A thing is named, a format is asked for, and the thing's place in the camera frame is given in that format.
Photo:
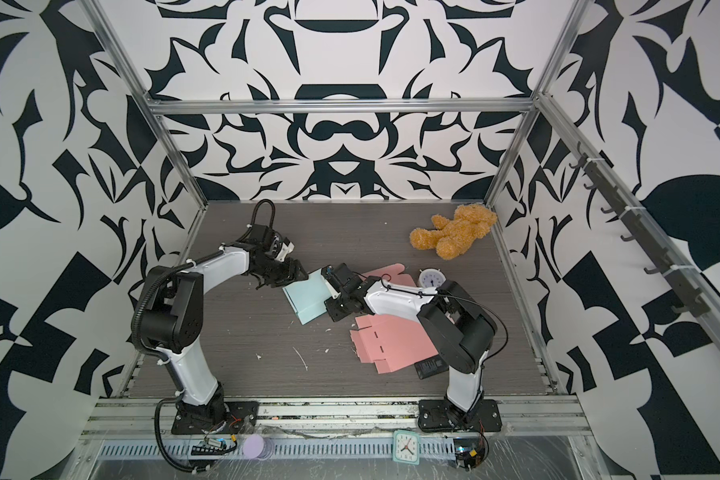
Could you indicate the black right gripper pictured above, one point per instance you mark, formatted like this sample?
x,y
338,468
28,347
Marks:
x,y
334,314

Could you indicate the black wall hook rack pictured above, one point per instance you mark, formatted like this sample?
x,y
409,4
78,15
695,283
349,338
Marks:
x,y
645,231

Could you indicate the pink paper box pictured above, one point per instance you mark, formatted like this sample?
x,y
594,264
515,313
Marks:
x,y
390,343

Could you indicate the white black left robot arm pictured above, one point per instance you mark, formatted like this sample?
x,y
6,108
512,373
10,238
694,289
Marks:
x,y
168,320

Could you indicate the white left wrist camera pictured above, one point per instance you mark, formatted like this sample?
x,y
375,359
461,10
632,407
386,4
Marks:
x,y
284,249

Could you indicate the small electronics board left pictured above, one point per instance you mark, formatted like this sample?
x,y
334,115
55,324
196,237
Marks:
x,y
214,447

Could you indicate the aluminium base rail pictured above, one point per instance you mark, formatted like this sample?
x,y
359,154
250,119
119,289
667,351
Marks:
x,y
353,416

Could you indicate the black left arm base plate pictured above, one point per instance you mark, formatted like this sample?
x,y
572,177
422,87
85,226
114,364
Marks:
x,y
234,417

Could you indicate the white alarm clock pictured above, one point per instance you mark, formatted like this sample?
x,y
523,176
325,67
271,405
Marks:
x,y
431,278

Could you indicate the purple round disc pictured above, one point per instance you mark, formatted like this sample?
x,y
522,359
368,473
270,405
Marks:
x,y
256,447

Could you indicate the teal square clock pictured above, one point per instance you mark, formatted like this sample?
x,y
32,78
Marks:
x,y
406,447

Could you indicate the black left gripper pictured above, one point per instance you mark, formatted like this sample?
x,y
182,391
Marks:
x,y
293,275

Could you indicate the black remote control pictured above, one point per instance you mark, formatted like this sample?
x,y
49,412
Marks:
x,y
430,367

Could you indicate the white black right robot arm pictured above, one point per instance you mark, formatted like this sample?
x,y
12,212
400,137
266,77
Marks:
x,y
461,330

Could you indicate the brown teddy bear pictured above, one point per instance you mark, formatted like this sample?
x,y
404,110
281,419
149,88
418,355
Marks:
x,y
451,238

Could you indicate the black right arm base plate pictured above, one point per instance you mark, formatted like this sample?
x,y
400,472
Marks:
x,y
436,416

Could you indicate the green circuit board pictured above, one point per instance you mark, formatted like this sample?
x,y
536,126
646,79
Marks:
x,y
470,452

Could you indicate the light blue paper box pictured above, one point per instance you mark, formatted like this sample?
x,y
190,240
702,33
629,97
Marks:
x,y
307,298

